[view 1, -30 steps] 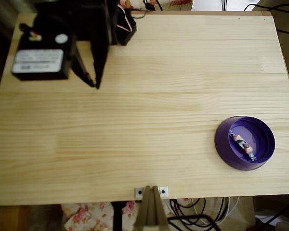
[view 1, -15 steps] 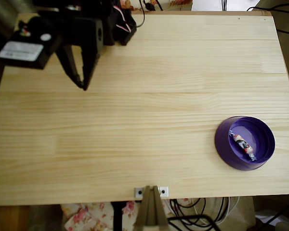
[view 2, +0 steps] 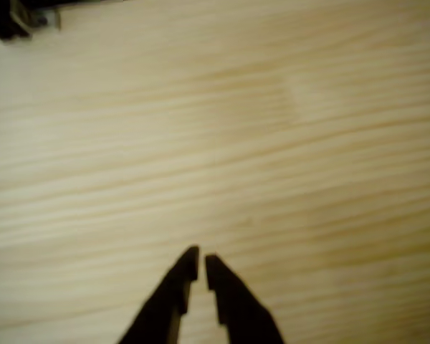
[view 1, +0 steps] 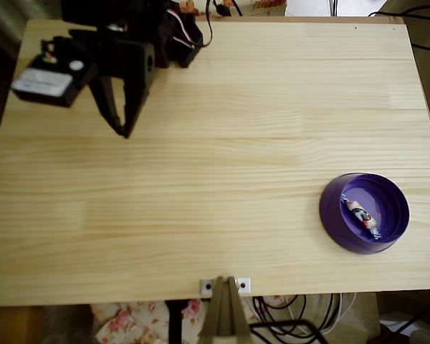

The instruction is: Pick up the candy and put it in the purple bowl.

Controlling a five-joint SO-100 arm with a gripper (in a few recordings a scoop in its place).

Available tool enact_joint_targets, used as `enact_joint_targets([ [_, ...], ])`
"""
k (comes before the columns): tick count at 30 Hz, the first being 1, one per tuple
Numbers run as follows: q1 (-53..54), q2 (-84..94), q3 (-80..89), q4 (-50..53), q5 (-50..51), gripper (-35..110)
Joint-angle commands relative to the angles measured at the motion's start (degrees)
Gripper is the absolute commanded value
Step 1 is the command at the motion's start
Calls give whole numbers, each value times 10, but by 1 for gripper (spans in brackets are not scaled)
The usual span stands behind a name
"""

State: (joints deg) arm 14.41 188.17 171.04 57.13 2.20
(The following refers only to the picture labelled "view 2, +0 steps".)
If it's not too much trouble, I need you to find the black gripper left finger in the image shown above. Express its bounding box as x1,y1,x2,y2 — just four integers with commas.
117,245,201,344

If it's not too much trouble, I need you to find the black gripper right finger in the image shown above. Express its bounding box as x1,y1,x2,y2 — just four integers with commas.
204,254,286,344

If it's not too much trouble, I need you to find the metal mounting bracket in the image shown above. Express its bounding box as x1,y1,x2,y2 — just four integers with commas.
9,0,62,39

